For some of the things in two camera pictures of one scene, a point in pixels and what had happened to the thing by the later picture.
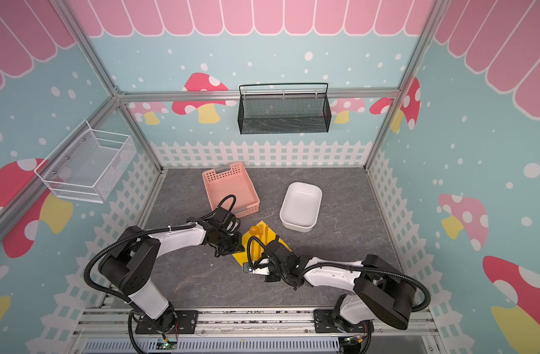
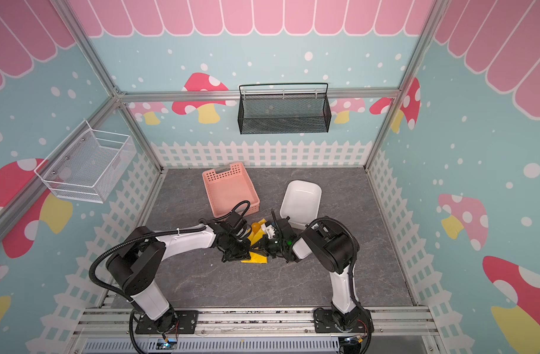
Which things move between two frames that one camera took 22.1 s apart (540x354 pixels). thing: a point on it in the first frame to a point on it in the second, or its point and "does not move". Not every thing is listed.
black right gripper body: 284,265 to 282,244
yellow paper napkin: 255,241 does not move
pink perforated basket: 233,180 does not move
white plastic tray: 300,206 does not move
